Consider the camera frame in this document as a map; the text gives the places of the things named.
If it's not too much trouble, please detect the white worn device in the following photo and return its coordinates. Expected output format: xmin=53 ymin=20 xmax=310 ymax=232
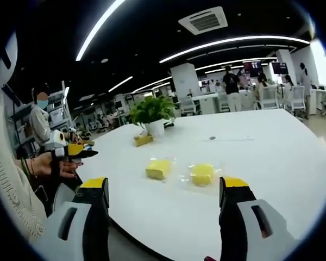
xmin=0 ymin=32 xmax=18 ymax=88

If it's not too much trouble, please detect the dark wrist bracelet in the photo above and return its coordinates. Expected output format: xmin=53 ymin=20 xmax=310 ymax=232
xmin=29 ymin=158 xmax=38 ymax=179

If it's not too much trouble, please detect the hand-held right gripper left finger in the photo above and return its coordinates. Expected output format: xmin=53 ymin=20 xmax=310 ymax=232
xmin=31 ymin=176 xmax=111 ymax=261

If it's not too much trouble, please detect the ceiling air conditioner vent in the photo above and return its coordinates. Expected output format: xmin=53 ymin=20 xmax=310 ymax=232
xmin=178 ymin=6 xmax=229 ymax=36

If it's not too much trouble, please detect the person's left hand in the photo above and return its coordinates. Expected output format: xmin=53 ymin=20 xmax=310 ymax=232
xmin=32 ymin=152 xmax=84 ymax=179

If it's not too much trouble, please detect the ceiling light strip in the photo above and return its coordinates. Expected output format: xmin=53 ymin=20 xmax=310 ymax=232
xmin=108 ymin=76 xmax=134 ymax=93
xmin=132 ymin=76 xmax=173 ymax=94
xmin=75 ymin=0 xmax=126 ymax=62
xmin=159 ymin=35 xmax=311 ymax=64
xmin=195 ymin=57 xmax=278 ymax=72

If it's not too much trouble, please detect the yellow silicone block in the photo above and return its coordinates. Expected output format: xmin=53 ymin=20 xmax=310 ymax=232
xmin=133 ymin=134 xmax=155 ymax=148
xmin=145 ymin=156 xmax=178 ymax=182
xmin=186 ymin=162 xmax=222 ymax=189

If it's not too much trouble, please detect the wall screen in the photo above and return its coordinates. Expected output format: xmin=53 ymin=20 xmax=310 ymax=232
xmin=242 ymin=60 xmax=263 ymax=77
xmin=271 ymin=61 xmax=289 ymax=74

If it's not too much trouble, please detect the green potted plant white pot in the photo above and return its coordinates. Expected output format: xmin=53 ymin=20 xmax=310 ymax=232
xmin=128 ymin=95 xmax=178 ymax=138

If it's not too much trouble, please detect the seated person with mask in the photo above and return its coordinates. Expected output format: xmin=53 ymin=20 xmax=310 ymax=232
xmin=8 ymin=80 xmax=73 ymax=154

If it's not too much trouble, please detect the white pillar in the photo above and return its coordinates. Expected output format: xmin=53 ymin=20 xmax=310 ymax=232
xmin=170 ymin=63 xmax=202 ymax=99

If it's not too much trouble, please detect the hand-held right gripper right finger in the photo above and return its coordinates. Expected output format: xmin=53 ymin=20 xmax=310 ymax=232
xmin=218 ymin=176 xmax=302 ymax=261

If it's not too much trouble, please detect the white mesh chair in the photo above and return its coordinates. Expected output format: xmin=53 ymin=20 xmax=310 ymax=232
xmin=283 ymin=85 xmax=307 ymax=117
xmin=260 ymin=85 xmax=278 ymax=110
xmin=180 ymin=96 xmax=197 ymax=115

